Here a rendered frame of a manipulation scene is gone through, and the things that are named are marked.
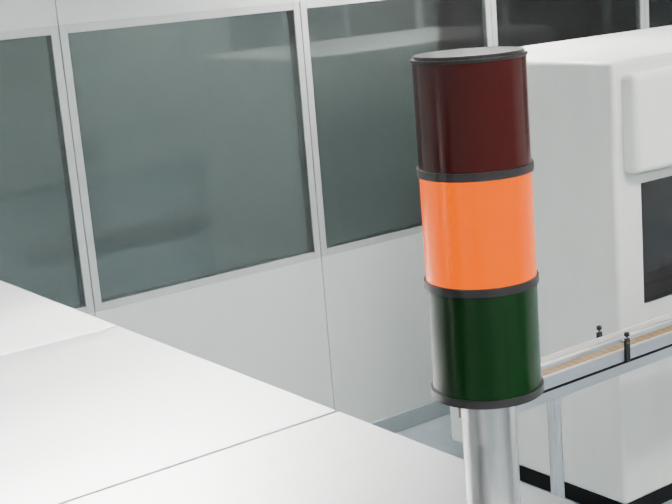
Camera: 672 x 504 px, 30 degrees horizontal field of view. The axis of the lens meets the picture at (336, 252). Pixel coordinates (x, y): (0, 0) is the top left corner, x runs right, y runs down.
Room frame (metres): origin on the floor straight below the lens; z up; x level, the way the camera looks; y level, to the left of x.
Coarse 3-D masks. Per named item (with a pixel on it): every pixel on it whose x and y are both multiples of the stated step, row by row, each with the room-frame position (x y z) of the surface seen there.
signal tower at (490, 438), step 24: (480, 48) 0.55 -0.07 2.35; (504, 48) 0.54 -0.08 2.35; (528, 168) 0.52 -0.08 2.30; (432, 288) 0.53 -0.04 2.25; (504, 288) 0.51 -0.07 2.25; (528, 288) 0.52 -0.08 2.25; (432, 384) 0.54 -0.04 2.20; (480, 408) 0.51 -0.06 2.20; (504, 408) 0.53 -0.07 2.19; (480, 432) 0.53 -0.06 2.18; (504, 432) 0.53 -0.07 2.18; (480, 456) 0.53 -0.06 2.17; (504, 456) 0.53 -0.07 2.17; (480, 480) 0.53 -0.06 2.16; (504, 480) 0.53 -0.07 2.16
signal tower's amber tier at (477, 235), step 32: (448, 192) 0.52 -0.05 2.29; (480, 192) 0.51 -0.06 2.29; (512, 192) 0.52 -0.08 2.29; (448, 224) 0.52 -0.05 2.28; (480, 224) 0.51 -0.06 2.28; (512, 224) 0.52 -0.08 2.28; (448, 256) 0.52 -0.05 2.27; (480, 256) 0.51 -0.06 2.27; (512, 256) 0.52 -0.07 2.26; (480, 288) 0.51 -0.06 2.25
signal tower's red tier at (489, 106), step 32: (416, 64) 0.53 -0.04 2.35; (480, 64) 0.51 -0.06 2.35; (512, 64) 0.52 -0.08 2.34; (416, 96) 0.53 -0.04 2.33; (448, 96) 0.52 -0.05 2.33; (480, 96) 0.51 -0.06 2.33; (512, 96) 0.52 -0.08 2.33; (416, 128) 0.54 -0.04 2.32; (448, 128) 0.52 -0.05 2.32; (480, 128) 0.51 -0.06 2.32; (512, 128) 0.52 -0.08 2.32; (448, 160) 0.52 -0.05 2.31; (480, 160) 0.51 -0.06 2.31; (512, 160) 0.52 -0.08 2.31
